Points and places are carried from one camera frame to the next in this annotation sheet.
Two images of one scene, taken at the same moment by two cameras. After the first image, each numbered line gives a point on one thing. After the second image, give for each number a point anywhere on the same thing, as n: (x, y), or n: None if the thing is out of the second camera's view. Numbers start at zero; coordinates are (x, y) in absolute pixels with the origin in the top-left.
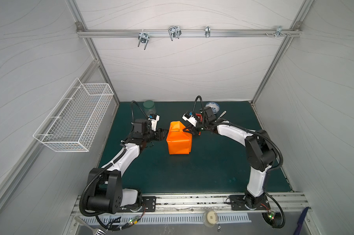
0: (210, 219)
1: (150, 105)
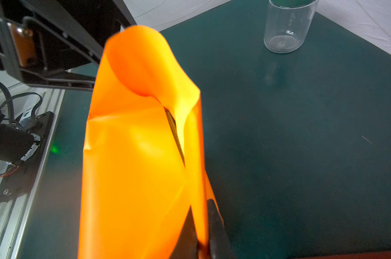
0: None
1: (287, 24)
